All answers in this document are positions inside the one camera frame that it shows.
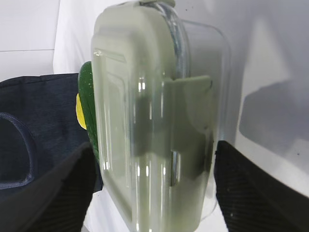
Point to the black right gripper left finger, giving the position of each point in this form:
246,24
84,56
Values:
57,201

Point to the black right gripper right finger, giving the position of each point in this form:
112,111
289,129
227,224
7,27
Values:
251,200

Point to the dark navy lunch bag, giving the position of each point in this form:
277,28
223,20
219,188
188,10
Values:
46,106

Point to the yellow lemon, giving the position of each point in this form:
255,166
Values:
79,113

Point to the green cucumber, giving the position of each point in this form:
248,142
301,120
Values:
86,94

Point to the glass container with green lid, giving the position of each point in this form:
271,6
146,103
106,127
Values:
158,84

